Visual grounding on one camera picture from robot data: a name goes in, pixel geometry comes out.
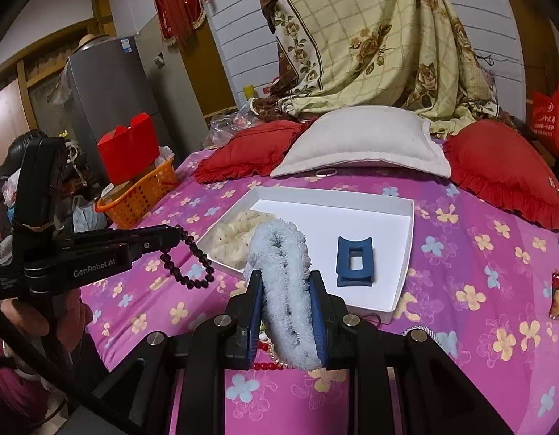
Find white pillow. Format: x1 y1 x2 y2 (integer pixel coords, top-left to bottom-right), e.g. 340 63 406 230
270 105 452 179

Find dark blue rectangular hair clip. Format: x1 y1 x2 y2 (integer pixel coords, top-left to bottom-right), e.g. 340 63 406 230
336 236 375 288

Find pale plastic bag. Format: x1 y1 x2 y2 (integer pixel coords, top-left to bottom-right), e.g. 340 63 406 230
72 196 109 233

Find grey refrigerator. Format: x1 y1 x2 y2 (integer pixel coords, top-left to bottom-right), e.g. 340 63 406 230
64 34 171 186

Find white shallow tray box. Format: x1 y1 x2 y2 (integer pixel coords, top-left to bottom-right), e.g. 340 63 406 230
198 186 415 326

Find cream dotted scrunchie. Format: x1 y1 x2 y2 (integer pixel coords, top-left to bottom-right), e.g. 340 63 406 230
208 211 278 269

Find dark brown bead bracelet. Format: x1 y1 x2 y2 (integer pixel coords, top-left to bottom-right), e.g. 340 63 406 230
160 225 215 290

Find cream floral checked sheet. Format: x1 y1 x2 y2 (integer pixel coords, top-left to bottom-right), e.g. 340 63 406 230
250 0 500 137

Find person's maroon clothing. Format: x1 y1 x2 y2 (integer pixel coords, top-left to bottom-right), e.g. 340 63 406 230
0 340 72 435

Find red cardboard box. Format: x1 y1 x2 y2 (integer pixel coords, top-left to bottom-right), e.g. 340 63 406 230
97 114 161 183

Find wooden door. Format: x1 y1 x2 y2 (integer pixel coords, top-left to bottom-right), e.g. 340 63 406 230
180 13 237 121

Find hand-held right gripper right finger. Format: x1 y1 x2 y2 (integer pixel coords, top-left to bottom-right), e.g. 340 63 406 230
309 271 516 435

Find person's left hand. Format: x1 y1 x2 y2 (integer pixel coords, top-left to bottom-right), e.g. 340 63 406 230
0 287 95 345

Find pink floral bedsheet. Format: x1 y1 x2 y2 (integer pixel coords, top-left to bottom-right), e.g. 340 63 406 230
87 145 559 435

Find clear crumpled plastic bags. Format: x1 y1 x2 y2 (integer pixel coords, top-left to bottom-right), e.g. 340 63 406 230
204 109 262 150

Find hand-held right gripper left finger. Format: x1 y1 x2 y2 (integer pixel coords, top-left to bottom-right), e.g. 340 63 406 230
82 269 266 435

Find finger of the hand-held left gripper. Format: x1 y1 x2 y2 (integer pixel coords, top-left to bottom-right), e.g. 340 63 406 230
55 225 184 264

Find red shopping bag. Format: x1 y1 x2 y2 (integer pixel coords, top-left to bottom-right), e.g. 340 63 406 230
526 80 559 160

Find red ruffled heart pillow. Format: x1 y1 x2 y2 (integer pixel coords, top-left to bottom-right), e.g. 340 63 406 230
442 120 559 232
195 118 318 184

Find red bead bracelet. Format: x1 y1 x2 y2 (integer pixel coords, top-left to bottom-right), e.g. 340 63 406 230
251 342 284 371

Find fluffy pale blue hair claw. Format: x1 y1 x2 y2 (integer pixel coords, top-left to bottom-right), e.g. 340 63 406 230
243 220 323 371

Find orange plastic basket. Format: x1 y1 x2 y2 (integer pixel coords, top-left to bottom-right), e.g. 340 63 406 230
95 154 178 229

